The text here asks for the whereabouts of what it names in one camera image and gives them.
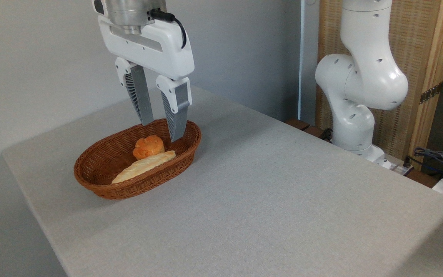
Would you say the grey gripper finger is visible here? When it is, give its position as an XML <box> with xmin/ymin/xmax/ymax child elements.
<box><xmin>156</xmin><ymin>75</ymin><xmax>192</xmax><ymax>143</ymax></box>
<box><xmin>115</xmin><ymin>57</ymin><xmax>155</xmax><ymax>127</ymax></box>

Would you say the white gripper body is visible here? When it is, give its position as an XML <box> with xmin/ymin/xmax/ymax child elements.
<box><xmin>98</xmin><ymin>15</ymin><xmax>195</xmax><ymax>82</ymax></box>

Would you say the orange flower-shaped bread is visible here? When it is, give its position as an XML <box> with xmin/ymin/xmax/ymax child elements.
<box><xmin>133</xmin><ymin>135</ymin><xmax>165</xmax><ymax>160</ymax></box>

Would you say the pale long braided bread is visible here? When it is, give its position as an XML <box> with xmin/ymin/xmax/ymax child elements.
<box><xmin>111</xmin><ymin>150</ymin><xmax>176</xmax><ymax>184</ymax></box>

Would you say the brown wicker basket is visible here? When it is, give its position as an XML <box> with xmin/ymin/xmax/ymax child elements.
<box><xmin>73</xmin><ymin>118</ymin><xmax>202</xmax><ymax>200</ymax></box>

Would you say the woven wood-framed screen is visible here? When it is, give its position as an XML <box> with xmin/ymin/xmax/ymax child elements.
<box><xmin>316</xmin><ymin>0</ymin><xmax>443</xmax><ymax>170</ymax></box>

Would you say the black screen hinge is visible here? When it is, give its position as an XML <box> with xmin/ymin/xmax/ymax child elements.
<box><xmin>420</xmin><ymin>82</ymin><xmax>443</xmax><ymax>105</ymax></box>

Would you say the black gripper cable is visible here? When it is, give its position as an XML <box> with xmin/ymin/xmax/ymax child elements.
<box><xmin>150</xmin><ymin>8</ymin><xmax>188</xmax><ymax>49</ymax></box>

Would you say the white vertical wall trim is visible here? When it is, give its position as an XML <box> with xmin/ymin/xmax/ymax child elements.
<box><xmin>299</xmin><ymin>0</ymin><xmax>307</xmax><ymax>120</ymax></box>

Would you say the bundle of grey cables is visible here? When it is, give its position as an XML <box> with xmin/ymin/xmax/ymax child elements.
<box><xmin>413</xmin><ymin>147</ymin><xmax>443</xmax><ymax>178</ymax></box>

